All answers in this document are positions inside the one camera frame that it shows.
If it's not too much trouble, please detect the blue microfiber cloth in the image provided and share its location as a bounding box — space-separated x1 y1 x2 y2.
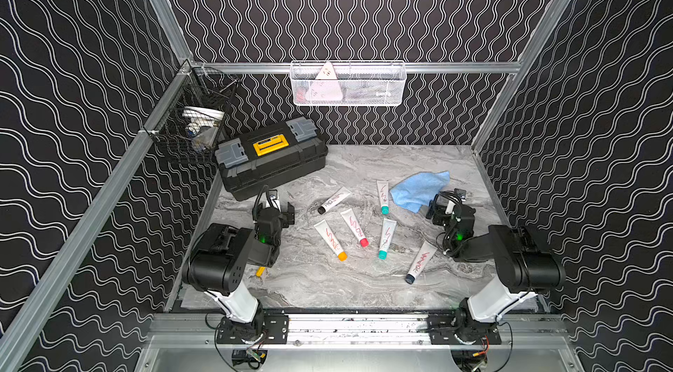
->
390 171 450 214

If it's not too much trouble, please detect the white tube green cap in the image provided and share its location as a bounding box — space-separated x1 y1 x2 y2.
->
376 181 390 215

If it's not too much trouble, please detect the white tube black cap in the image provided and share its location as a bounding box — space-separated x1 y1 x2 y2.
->
317 187 352 214

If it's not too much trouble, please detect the white tube pink cap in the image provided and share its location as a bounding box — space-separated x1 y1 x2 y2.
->
341 209 369 248

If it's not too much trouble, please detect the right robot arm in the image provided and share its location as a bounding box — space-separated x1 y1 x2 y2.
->
426 189 565 328

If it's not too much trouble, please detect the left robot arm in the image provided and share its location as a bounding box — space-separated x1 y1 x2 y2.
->
182 187 295 325

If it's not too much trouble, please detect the white tube dark blue cap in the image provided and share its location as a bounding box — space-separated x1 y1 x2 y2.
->
404 242 437 284

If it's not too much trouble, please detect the white tube orange cap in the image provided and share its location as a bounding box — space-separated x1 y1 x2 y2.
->
314 221 347 262

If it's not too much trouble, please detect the white tube teal cap lower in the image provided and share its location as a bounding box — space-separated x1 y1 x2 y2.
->
379 218 397 260

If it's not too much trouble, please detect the black toolbox yellow latch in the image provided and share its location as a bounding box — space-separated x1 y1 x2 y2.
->
215 117 329 201

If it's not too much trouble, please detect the pink triangle item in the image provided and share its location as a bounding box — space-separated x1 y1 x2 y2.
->
305 62 344 104

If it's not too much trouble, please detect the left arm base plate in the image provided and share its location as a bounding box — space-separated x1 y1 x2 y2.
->
215 315 289 346

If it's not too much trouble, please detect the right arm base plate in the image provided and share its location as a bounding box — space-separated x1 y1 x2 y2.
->
427 310 502 346

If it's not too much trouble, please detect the black wire basket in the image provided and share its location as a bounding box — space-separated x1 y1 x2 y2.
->
150 67 243 165

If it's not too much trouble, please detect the clear wall basket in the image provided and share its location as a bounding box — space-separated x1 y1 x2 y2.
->
289 61 408 107

